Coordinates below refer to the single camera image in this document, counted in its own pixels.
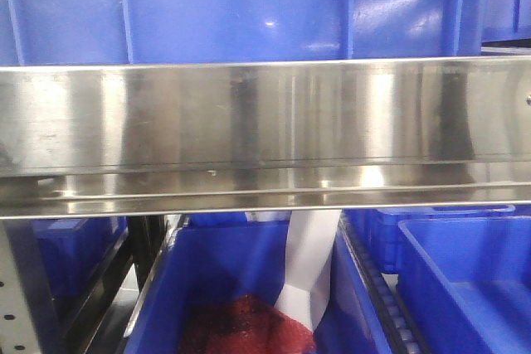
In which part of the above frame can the blue crate on upper shelf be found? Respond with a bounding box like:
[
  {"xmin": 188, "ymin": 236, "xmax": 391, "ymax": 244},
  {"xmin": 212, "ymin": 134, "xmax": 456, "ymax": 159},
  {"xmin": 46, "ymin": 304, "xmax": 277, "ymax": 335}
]
[{"xmin": 1, "ymin": 0, "xmax": 486, "ymax": 65}]

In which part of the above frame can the blue bin with red mesh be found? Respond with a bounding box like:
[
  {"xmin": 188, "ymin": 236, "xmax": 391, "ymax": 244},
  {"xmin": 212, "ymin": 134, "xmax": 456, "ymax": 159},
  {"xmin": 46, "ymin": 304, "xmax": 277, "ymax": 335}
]
[{"xmin": 124, "ymin": 221, "xmax": 391, "ymax": 353}]

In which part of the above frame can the red mesh net bag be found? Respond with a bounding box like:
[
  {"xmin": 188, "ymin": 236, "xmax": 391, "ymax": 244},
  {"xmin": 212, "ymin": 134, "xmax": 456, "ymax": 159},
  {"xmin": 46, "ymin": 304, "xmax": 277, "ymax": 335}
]
[{"xmin": 178, "ymin": 294, "xmax": 317, "ymax": 354}]

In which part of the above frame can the black roller track divider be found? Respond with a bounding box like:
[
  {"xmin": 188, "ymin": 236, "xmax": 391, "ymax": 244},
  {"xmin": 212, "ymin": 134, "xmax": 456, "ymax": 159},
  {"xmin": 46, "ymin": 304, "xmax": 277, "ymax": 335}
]
[{"xmin": 339, "ymin": 211, "xmax": 429, "ymax": 353}]

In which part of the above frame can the blue bin lower right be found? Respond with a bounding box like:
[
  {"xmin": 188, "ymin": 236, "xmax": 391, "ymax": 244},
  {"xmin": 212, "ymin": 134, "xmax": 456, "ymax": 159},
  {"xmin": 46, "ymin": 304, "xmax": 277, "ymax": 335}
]
[{"xmin": 343, "ymin": 203, "xmax": 531, "ymax": 354}]

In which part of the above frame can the blue bin lower left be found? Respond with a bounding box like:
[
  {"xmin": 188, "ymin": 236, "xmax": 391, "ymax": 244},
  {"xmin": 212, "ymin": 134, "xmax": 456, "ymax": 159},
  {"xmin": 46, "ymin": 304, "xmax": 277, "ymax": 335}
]
[{"xmin": 31, "ymin": 216, "xmax": 129, "ymax": 301}]

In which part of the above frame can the stainless steel shelf rail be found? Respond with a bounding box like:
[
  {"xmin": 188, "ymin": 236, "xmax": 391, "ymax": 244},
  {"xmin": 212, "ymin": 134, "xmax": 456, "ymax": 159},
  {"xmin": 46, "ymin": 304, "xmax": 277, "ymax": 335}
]
[{"xmin": 1, "ymin": 55, "xmax": 530, "ymax": 219}]

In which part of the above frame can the grey perforated shelf post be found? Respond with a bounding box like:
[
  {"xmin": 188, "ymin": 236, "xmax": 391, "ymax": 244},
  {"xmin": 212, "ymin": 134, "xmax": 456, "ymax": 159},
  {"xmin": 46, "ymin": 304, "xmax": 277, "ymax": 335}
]
[{"xmin": 1, "ymin": 220, "xmax": 64, "ymax": 353}]

